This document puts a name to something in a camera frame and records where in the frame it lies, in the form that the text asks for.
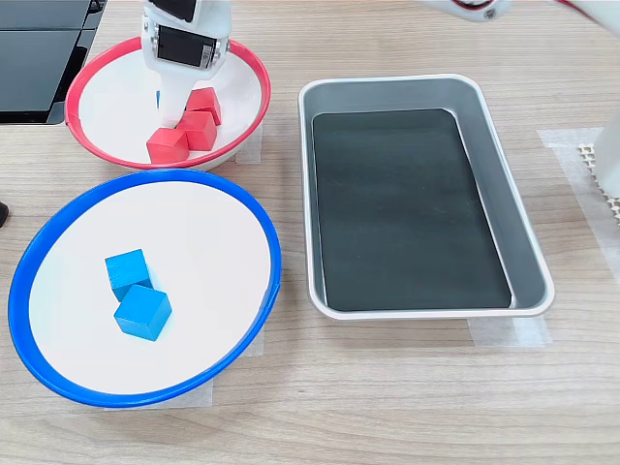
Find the translucent tape patch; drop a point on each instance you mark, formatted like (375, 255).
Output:
(194, 394)
(252, 145)
(508, 331)

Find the pale perforated plate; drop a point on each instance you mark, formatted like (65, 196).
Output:
(586, 155)

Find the black rounded object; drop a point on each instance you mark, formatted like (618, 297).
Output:
(3, 215)

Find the blue-rimmed white plate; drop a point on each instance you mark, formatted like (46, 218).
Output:
(203, 242)

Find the blue cube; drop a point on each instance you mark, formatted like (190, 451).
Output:
(126, 269)
(143, 315)

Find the red-rimmed white plate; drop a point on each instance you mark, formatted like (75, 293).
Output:
(111, 97)

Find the black mat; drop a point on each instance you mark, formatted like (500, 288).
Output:
(402, 208)

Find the steel tray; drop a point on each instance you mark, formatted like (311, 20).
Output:
(387, 92)

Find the red cube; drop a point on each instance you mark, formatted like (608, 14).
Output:
(198, 131)
(167, 145)
(206, 102)

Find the black glossy device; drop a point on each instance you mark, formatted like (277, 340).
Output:
(34, 68)

